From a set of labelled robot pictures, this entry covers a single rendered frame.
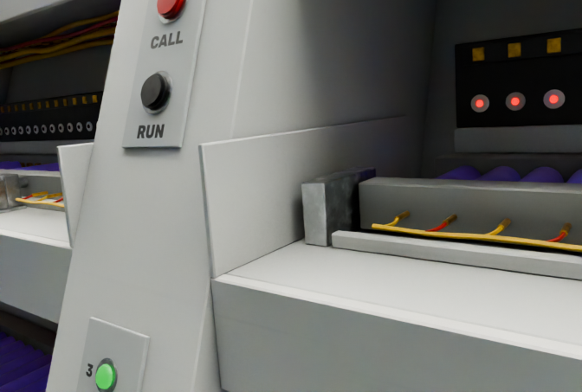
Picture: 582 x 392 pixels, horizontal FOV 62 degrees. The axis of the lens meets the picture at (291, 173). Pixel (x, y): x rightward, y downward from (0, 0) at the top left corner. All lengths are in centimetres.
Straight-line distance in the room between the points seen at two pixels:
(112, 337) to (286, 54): 14
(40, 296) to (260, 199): 15
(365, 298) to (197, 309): 7
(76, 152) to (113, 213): 4
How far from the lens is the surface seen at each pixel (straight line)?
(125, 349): 22
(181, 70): 22
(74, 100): 62
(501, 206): 21
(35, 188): 41
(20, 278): 32
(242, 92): 20
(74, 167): 26
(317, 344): 16
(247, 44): 20
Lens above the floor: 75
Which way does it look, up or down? 8 degrees up
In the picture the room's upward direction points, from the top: 8 degrees clockwise
